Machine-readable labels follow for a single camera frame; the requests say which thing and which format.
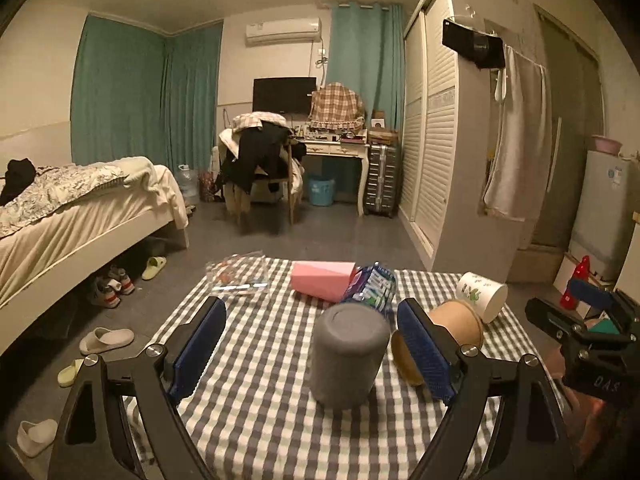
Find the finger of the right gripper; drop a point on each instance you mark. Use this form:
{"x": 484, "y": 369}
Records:
{"x": 597, "y": 298}

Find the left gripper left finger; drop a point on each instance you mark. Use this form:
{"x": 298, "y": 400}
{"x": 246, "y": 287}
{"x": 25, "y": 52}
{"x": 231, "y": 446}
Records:
{"x": 93, "y": 439}

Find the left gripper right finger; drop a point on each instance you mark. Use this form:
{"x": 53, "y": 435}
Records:
{"x": 528, "y": 441}

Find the grey plastic cup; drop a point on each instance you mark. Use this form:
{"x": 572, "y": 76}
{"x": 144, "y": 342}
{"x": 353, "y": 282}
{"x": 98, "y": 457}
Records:
{"x": 347, "y": 347}

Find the white printed paper cup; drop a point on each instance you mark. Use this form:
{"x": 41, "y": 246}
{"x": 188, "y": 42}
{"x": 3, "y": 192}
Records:
{"x": 485, "y": 296}

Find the brown paper cup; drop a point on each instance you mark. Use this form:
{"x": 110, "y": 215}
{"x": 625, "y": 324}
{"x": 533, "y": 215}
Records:
{"x": 461, "y": 322}

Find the clear glass printed cup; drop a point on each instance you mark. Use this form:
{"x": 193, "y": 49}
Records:
{"x": 238, "y": 274}

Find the pink faceted cup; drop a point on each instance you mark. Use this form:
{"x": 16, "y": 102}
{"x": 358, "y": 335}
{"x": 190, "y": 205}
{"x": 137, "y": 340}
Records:
{"x": 326, "y": 280}

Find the blue plastic bottle cup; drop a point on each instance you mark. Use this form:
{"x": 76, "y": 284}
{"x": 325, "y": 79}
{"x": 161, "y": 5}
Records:
{"x": 373, "y": 286}

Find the red thermos bottle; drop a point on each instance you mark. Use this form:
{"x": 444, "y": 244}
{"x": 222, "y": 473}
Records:
{"x": 580, "y": 274}

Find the green cloth on knee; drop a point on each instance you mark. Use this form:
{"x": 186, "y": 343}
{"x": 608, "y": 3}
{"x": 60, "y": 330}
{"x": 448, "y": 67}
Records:
{"x": 602, "y": 326}

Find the white refrigerator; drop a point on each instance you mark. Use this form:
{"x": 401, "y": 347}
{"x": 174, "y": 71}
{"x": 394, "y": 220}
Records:
{"x": 603, "y": 225}

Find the pale green slipper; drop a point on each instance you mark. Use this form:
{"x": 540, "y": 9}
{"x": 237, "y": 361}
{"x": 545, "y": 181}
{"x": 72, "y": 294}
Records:
{"x": 66, "y": 377}

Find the white red sneaker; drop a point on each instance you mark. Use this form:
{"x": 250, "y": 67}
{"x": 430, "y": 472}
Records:
{"x": 119, "y": 280}
{"x": 101, "y": 294}

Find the green slipper under bed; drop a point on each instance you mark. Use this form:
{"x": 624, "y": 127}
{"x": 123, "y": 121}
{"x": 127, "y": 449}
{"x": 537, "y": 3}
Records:
{"x": 153, "y": 266}

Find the hanging white towel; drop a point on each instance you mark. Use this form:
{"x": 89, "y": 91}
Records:
{"x": 519, "y": 173}

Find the white slipper near corner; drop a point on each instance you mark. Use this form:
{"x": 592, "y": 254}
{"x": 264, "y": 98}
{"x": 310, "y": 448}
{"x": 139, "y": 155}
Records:
{"x": 34, "y": 437}

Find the pink basin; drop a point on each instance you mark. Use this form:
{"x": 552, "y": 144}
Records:
{"x": 603, "y": 144}

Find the bed with beige sheet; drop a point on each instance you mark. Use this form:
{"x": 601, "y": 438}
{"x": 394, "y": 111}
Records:
{"x": 43, "y": 261}

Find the large water jug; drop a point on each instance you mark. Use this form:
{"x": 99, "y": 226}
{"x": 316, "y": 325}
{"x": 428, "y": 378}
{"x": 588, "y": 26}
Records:
{"x": 187, "y": 179}

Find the floral quilt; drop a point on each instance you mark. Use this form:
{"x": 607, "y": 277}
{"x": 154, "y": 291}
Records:
{"x": 54, "y": 188}

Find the dark ribbed suitcase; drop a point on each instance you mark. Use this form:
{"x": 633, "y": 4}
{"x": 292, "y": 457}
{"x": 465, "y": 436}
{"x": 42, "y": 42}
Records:
{"x": 383, "y": 180}

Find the white louvered wardrobe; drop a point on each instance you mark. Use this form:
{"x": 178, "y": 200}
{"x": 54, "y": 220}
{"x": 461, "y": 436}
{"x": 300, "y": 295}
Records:
{"x": 450, "y": 134}

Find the black garment on bed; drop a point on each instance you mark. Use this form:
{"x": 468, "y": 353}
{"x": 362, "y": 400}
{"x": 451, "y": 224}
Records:
{"x": 20, "y": 173}

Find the blue laundry basket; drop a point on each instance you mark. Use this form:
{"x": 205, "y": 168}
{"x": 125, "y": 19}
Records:
{"x": 321, "y": 191}

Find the wooden chair with clothes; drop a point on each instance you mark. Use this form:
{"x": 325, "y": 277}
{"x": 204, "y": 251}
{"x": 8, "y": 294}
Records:
{"x": 259, "y": 147}

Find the black hanging garment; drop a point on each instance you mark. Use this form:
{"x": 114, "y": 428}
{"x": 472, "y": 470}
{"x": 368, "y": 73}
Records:
{"x": 484, "y": 50}

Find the left green curtain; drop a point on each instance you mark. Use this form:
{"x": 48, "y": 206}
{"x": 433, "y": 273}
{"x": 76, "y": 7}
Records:
{"x": 139, "y": 93}

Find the green curtain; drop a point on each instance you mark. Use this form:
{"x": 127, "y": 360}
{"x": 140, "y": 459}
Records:
{"x": 367, "y": 55}
{"x": 139, "y": 93}

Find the plaid cloth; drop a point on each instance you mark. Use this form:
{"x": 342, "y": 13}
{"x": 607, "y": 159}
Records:
{"x": 336, "y": 107}

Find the black monitor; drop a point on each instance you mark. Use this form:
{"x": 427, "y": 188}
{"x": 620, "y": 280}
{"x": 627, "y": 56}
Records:
{"x": 283, "y": 95}

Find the right green curtain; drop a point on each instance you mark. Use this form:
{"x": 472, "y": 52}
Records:
{"x": 367, "y": 55}

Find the white air conditioner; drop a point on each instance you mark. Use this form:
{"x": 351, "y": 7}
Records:
{"x": 289, "y": 31}

